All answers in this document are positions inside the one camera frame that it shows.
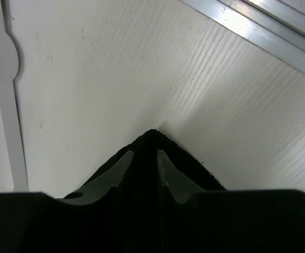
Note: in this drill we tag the black trousers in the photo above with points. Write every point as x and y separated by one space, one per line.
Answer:
130 221

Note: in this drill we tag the aluminium table edge rail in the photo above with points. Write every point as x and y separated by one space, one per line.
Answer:
273 26

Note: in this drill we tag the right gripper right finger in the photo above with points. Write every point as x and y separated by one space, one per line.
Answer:
196 220

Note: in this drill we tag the white clothes rack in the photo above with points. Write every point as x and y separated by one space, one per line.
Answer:
12 162

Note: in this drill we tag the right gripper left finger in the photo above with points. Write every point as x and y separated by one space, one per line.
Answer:
62 216

